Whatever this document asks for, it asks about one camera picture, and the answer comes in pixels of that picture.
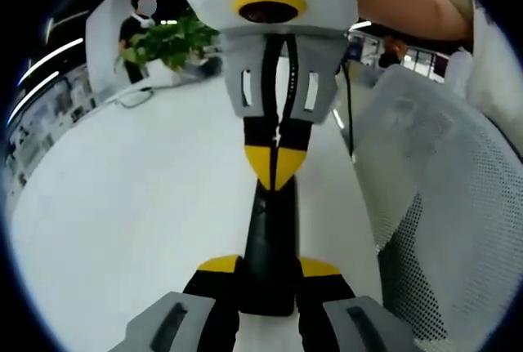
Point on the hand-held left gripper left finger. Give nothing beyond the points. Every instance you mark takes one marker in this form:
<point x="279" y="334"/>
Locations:
<point x="163" y="323"/>

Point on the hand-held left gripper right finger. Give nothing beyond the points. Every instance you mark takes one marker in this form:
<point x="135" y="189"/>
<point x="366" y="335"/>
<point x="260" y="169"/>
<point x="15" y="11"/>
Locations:
<point x="359" y="327"/>

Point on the green potted plant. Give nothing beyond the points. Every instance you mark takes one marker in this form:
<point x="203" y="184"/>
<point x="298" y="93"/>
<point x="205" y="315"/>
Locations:
<point x="171" y="41"/>

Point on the white mesh office chair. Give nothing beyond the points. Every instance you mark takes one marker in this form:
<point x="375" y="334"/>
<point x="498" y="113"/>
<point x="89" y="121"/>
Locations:
<point x="449" y="205"/>

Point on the person's white shirt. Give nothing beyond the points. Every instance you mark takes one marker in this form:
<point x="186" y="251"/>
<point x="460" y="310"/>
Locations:
<point x="494" y="62"/>

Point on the background office workstations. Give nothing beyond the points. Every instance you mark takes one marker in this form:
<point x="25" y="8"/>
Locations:
<point x="41" y="123"/>

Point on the long ceiling light strip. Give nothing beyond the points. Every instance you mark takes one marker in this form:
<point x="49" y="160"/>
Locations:
<point x="51" y="56"/>
<point x="32" y="96"/>

